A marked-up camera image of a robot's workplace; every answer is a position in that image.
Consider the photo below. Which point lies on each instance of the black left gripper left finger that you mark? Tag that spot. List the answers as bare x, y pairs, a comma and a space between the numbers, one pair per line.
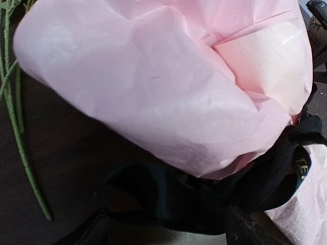
91, 231

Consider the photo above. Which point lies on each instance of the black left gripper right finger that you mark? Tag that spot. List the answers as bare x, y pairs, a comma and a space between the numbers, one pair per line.
241, 229

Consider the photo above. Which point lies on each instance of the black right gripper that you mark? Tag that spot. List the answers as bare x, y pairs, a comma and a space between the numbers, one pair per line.
317, 35

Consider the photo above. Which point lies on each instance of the pink wrapping paper sheet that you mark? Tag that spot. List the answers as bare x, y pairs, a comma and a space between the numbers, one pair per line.
216, 91

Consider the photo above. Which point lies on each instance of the pile of fake flowers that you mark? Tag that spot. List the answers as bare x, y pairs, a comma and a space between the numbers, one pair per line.
11, 91

